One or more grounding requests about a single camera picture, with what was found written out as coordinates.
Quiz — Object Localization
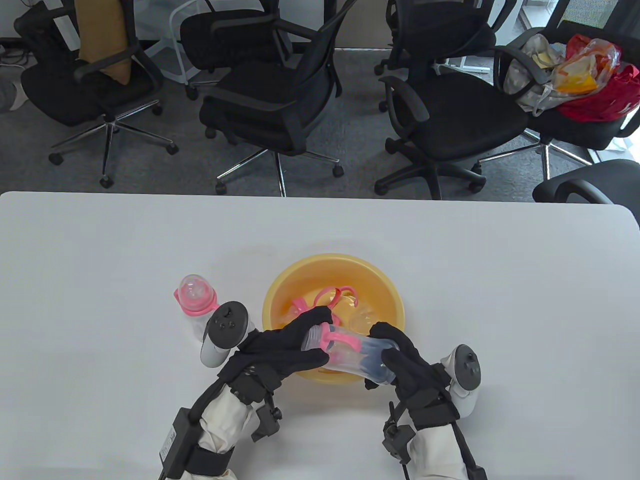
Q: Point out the clear plastic baby bottle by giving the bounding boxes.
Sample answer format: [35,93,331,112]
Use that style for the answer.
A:
[173,274,221,346]
[345,297,383,333]
[301,322,401,387]

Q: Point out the person's right hand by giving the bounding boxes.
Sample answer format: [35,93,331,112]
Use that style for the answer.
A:
[364,321,451,416]

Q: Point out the white metal table leg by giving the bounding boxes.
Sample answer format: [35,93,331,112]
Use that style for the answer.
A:
[442,54,491,76]

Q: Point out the grey right hand controller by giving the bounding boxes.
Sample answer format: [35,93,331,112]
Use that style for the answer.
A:
[442,344,483,418]

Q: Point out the black office chair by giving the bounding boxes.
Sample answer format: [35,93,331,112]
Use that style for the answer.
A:
[374,75,532,201]
[374,0,518,113]
[178,0,321,101]
[532,159,640,205]
[199,0,359,197]

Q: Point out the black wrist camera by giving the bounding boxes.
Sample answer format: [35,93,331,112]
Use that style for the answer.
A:
[250,395,283,442]
[382,400,416,466]

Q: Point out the person's right forearm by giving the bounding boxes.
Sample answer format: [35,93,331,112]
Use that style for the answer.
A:
[407,410,488,480]

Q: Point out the red bag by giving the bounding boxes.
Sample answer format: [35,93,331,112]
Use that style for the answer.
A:
[558,64,640,123]

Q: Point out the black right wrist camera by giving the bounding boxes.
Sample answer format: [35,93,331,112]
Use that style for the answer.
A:
[382,400,416,466]

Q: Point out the yellow plastic basin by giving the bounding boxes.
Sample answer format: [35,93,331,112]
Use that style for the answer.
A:
[262,253,406,385]

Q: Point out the orange plastic bag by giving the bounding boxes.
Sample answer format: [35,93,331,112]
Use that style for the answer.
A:
[551,35,622,96]

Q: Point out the black chair with bags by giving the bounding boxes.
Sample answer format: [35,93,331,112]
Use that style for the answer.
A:
[477,0,640,182]

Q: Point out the person's left hand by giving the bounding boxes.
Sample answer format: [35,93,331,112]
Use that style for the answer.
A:
[217,306,335,396]

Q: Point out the grey left hand controller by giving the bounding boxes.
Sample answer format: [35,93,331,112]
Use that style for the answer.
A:
[200,301,249,368]

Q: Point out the brown cushion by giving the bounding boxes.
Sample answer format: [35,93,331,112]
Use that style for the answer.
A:
[75,0,132,84]

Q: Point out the black chair with cushion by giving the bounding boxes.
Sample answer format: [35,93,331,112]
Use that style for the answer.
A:
[13,0,180,190]

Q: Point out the black white cable bundle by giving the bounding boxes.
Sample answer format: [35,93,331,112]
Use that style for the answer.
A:
[0,40,33,68]

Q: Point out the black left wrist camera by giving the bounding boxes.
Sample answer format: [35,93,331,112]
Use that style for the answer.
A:
[250,395,283,442]

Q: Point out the grey hand controller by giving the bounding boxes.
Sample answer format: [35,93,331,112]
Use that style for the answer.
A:
[200,301,249,368]
[442,344,483,418]

